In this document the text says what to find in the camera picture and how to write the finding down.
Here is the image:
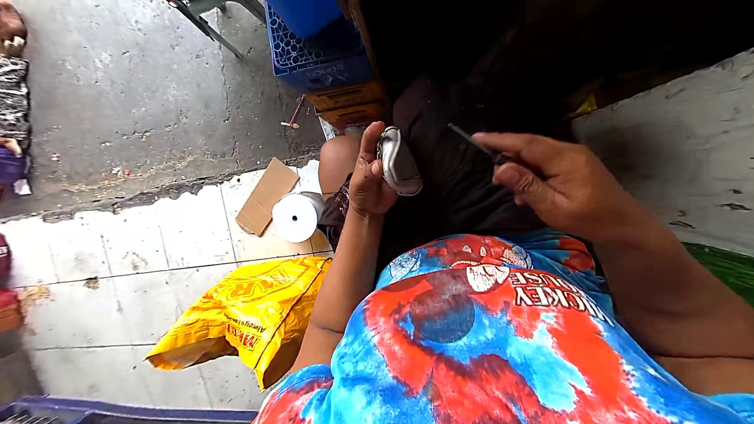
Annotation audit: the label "yellow plastic bag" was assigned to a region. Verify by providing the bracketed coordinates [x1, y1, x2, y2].
[145, 257, 333, 392]

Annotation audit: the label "grey chair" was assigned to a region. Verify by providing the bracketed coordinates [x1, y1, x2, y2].
[167, 0, 269, 59]

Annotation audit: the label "purple object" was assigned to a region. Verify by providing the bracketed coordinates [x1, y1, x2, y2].
[0, 146, 27, 185]

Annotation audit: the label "brown cardboard piece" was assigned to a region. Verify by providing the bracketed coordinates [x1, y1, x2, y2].
[236, 157, 300, 238]

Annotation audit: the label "person's left hand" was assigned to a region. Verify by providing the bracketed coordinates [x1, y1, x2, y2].
[349, 121, 401, 216]

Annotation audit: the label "orange plastic crate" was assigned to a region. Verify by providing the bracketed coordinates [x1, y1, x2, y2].
[305, 79, 386, 113]
[315, 101, 388, 131]

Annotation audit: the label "red object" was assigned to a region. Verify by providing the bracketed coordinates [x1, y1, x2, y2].
[0, 232, 24, 333]

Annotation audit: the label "person's legs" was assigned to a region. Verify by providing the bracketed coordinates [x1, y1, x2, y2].
[318, 77, 569, 269]

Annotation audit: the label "thin metal awl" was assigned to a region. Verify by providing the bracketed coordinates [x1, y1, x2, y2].
[448, 122, 510, 167]

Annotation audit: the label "green sheet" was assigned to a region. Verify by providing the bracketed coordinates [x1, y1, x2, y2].
[682, 242, 754, 307]

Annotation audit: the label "dark blue plastic crate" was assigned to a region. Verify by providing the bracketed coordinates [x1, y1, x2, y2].
[0, 395, 258, 424]

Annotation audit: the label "red stick, pale end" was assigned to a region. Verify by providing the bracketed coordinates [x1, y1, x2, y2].
[280, 95, 306, 130]

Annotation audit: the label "white thread spool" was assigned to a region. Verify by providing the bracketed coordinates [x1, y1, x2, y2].
[271, 191, 326, 243]

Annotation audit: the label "person's left forearm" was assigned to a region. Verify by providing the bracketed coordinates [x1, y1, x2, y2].
[290, 206, 385, 378]

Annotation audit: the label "person's body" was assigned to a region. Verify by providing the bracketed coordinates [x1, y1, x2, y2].
[252, 231, 754, 424]

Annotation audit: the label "small white shoe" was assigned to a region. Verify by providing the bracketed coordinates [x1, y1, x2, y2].
[377, 125, 424, 197]

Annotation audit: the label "blue plastic container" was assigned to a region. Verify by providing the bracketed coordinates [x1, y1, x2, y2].
[267, 0, 344, 40]

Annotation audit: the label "person's right hand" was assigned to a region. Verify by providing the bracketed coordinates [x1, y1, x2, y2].
[472, 132, 616, 243]

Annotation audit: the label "person's right forearm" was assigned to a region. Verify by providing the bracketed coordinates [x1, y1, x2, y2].
[590, 194, 754, 395]

